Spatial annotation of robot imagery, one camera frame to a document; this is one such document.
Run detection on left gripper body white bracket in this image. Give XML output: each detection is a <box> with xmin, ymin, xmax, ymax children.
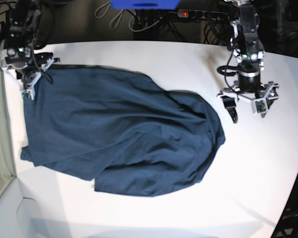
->
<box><xmin>217</xmin><ymin>81</ymin><xmax>280</xmax><ymax>115</ymax></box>

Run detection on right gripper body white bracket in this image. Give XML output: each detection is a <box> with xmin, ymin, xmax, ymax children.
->
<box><xmin>0</xmin><ymin>57</ymin><xmax>60</xmax><ymax>100</ymax></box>

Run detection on dark blue t-shirt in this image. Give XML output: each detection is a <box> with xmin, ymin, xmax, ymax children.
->
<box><xmin>20</xmin><ymin>65</ymin><xmax>225</xmax><ymax>197</ymax></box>

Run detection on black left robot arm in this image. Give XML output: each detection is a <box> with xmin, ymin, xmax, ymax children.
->
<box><xmin>217</xmin><ymin>0</ymin><xmax>279</xmax><ymax>123</ymax></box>

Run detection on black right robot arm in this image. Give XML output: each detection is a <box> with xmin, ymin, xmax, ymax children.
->
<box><xmin>0</xmin><ymin>0</ymin><xmax>60</xmax><ymax>100</ymax></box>

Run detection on black power strip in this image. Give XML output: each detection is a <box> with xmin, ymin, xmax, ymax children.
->
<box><xmin>169</xmin><ymin>9</ymin><xmax>229</xmax><ymax>22</ymax></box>

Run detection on blue plastic bin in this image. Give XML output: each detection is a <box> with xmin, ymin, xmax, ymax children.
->
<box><xmin>110</xmin><ymin>0</ymin><xmax>180</xmax><ymax>9</ymax></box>

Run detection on white cable loop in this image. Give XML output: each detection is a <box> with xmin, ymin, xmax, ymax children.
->
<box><xmin>94</xmin><ymin>4</ymin><xmax>126</xmax><ymax>30</ymax></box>

